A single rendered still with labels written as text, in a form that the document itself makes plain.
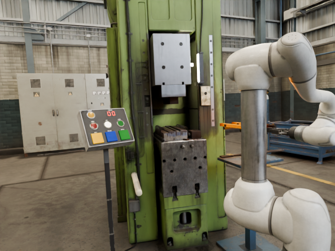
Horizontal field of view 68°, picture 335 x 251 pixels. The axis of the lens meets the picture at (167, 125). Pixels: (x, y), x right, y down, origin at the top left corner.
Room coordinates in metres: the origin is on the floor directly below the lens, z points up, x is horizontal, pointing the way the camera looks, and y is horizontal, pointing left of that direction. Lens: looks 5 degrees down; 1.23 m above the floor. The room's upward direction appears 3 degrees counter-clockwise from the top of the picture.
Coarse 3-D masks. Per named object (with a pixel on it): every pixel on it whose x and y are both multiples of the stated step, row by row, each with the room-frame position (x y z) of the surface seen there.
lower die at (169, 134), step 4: (168, 128) 2.23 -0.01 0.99; (172, 128) 2.12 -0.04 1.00; (180, 128) 2.16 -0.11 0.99; (164, 132) 2.03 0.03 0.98; (168, 132) 2.01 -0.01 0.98; (172, 132) 2.01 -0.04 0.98; (176, 132) 2.01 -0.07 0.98; (180, 132) 2.02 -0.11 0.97; (184, 132) 2.03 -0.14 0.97; (164, 136) 1.99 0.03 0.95; (168, 136) 2.00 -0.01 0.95; (172, 136) 2.01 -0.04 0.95; (176, 136) 2.01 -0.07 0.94; (180, 136) 2.02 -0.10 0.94; (184, 136) 2.03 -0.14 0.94; (168, 140) 2.00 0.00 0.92
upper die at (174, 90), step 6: (156, 90) 2.24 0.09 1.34; (162, 90) 1.99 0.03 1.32; (168, 90) 2.00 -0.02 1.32; (174, 90) 2.01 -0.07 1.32; (180, 90) 2.02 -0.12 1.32; (156, 96) 2.25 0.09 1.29; (162, 96) 1.99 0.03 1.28; (168, 96) 2.00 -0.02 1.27; (174, 96) 2.01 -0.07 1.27; (180, 96) 2.02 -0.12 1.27
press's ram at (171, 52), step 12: (156, 36) 1.99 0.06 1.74; (168, 36) 2.01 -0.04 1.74; (180, 36) 2.03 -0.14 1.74; (156, 48) 1.99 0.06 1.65; (168, 48) 2.01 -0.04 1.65; (180, 48) 2.03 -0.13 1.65; (156, 60) 1.99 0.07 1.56; (168, 60) 2.01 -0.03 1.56; (180, 60) 2.03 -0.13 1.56; (156, 72) 1.99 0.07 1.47; (168, 72) 2.01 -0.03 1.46; (180, 72) 2.03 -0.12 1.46; (156, 84) 1.98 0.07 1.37; (168, 84) 2.00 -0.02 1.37; (180, 84) 2.03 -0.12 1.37
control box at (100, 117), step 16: (80, 112) 1.70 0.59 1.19; (96, 112) 1.76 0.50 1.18; (112, 112) 1.83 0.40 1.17; (80, 128) 1.71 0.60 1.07; (96, 128) 1.69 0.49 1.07; (112, 128) 1.75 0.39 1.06; (128, 128) 1.82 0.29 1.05; (96, 144) 1.63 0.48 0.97; (112, 144) 1.70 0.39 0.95; (128, 144) 1.82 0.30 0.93
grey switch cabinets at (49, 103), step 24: (24, 96) 6.22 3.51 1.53; (48, 96) 6.41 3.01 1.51; (72, 96) 6.64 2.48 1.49; (96, 96) 6.88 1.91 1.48; (24, 120) 6.21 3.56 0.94; (48, 120) 6.40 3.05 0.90; (72, 120) 6.62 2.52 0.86; (24, 144) 6.19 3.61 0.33; (48, 144) 6.38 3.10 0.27; (72, 144) 6.60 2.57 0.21
